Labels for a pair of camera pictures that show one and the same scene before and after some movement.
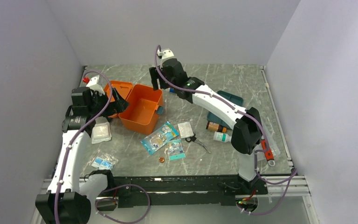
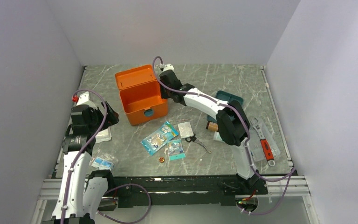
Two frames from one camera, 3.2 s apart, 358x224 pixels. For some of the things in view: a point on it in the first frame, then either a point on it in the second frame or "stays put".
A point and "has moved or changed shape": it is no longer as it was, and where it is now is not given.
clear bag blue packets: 102,160 stays put
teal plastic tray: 237,100 stays put
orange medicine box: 141,115 has moved or changed shape
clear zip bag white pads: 186,129 stays put
